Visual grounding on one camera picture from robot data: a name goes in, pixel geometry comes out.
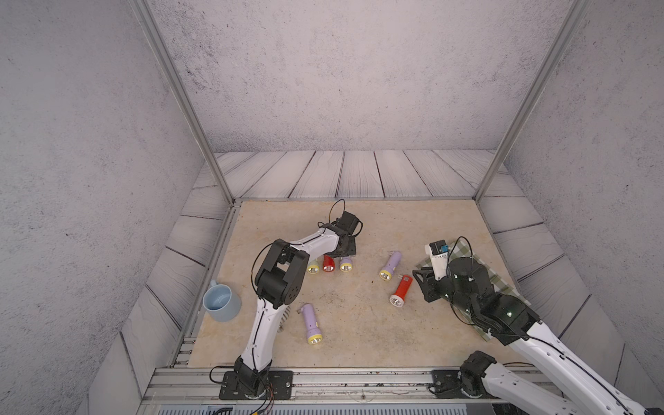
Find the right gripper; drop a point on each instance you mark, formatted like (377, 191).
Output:
(427, 286)

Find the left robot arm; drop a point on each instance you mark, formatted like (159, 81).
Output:
(277, 284)

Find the red flashlight all red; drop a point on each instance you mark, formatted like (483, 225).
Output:
(328, 264)

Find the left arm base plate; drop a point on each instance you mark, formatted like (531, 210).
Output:
(273, 384)

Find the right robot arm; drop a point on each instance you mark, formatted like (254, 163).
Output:
(465, 284)

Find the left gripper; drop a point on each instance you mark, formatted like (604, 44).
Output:
(352, 251)

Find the red flashlight white rim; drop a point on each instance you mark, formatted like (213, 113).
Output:
(398, 299)

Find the green flashlight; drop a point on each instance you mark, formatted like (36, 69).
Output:
(313, 267)

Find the aluminium mounting rail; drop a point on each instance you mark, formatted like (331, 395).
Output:
(315, 391)

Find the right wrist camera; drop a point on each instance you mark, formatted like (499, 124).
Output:
(438, 253)

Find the purple flashlight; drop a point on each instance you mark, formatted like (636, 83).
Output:
(346, 264)
(314, 334)
(387, 271)

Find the left aluminium frame post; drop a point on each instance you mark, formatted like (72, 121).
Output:
(160, 50)

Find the aluminium frame post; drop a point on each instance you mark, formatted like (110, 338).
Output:
(160, 50)
(552, 59)

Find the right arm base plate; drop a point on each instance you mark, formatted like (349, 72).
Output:
(451, 384)

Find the light blue mug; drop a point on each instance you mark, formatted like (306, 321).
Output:
(221, 302)

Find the green checkered cloth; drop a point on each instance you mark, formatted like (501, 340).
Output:
(462, 249)

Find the right aluminium frame post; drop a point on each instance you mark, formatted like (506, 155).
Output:
(552, 59)

